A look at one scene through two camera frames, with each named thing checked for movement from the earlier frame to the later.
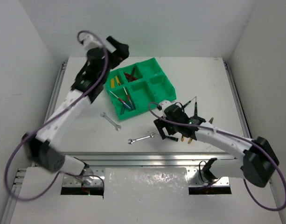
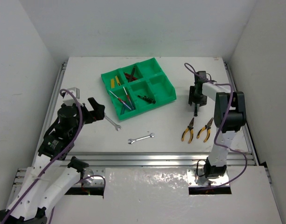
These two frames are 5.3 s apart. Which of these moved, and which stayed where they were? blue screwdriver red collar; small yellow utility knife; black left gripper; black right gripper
Moved: black right gripper; black left gripper
Stayed: small yellow utility knife; blue screwdriver red collar
